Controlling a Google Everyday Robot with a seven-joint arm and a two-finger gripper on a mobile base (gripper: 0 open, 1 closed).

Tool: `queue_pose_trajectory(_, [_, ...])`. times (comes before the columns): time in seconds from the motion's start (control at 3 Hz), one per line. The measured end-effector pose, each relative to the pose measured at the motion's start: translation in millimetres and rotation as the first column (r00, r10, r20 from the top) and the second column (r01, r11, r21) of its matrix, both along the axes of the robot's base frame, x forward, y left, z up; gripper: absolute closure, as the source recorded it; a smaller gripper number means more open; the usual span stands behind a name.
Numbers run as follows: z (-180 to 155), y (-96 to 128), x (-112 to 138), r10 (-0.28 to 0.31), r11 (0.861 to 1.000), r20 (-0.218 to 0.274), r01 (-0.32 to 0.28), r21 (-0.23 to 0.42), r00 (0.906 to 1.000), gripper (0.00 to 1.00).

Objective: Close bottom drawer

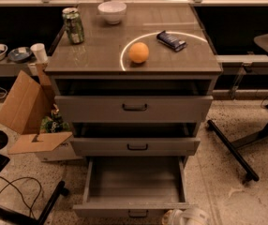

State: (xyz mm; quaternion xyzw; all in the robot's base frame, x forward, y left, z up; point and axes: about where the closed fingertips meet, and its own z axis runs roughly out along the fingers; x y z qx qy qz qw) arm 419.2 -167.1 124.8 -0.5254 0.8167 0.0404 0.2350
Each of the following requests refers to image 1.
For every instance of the grey bottom drawer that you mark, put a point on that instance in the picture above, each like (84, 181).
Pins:
(133, 187)

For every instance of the grey drawer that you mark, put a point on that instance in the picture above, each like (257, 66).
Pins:
(133, 187)
(134, 140)
(132, 101)

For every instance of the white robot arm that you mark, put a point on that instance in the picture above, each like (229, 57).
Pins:
(190, 216)

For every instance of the grey drawer cabinet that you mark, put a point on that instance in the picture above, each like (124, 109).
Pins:
(104, 53)

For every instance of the grey top drawer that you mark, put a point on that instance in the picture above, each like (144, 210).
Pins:
(132, 101)

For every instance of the grey middle drawer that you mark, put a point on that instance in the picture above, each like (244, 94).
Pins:
(134, 140)

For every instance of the orange fruit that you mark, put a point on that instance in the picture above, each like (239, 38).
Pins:
(138, 52)

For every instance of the dark blue snack bar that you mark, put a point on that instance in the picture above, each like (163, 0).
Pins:
(171, 41)

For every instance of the green snack bags in box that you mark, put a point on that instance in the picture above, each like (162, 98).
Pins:
(53, 122)

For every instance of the white bowl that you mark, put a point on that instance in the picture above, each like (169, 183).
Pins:
(112, 11)

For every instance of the green soda can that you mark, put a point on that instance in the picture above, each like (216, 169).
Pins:
(73, 25)

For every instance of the open cardboard box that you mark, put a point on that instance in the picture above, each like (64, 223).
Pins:
(25, 106)

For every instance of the black stand right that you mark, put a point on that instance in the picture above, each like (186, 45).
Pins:
(262, 42)

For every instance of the white paper cup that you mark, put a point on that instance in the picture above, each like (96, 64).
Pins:
(39, 52)

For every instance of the blue patterned bowl right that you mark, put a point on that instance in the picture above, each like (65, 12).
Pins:
(20, 55)

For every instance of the grey side shelf right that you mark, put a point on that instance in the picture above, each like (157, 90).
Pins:
(235, 61)

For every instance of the grey side shelf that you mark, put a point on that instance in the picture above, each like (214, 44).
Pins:
(235, 61)
(12, 69)

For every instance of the grey side shelf left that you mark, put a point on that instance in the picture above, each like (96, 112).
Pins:
(12, 69)

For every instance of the black chair left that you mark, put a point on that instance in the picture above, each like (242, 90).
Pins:
(16, 218)

